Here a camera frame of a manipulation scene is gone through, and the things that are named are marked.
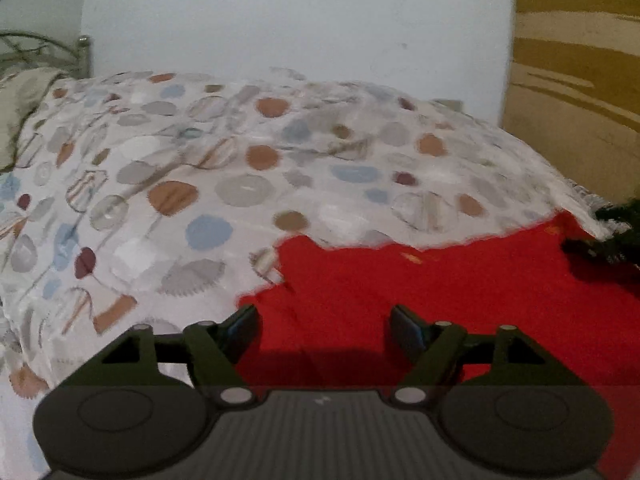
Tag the red long-sleeved shirt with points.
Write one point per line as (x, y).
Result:
(350, 285)

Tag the metal bed headboard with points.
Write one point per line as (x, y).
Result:
(82, 52)

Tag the dotted patterned quilt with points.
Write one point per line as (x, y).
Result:
(200, 160)

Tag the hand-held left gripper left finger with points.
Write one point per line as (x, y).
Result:
(241, 327)

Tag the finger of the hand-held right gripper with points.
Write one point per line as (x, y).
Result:
(612, 240)

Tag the beige pillow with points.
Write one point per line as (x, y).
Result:
(25, 105)

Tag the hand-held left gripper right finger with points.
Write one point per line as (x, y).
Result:
(407, 330)

